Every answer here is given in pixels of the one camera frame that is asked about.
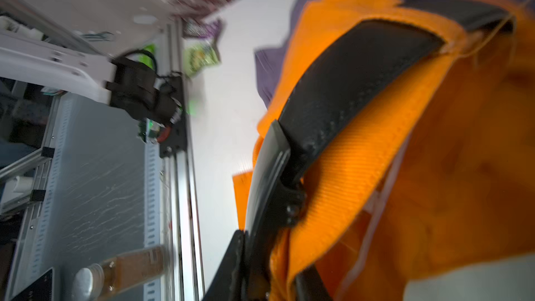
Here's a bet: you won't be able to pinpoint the black belt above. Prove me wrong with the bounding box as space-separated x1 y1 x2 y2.
244 0 515 301

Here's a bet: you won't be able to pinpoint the green snack wrapper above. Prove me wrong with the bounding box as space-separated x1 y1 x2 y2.
183 43 220 78

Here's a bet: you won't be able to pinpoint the orange trousers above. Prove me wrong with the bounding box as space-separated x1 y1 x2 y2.
232 0 535 301

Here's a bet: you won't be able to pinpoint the brown glass bottle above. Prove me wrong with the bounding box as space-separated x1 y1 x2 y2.
71 245 173 300

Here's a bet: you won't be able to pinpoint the dark candy bar wrapper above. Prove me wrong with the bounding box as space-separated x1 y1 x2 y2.
183 19 224 40

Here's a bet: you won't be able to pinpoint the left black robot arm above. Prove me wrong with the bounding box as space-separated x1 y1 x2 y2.
1 31 183 126

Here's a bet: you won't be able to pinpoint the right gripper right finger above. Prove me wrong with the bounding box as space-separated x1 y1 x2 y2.
295 266 332 301

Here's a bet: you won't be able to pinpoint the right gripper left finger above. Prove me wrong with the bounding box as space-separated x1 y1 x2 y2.
203 230 245 301

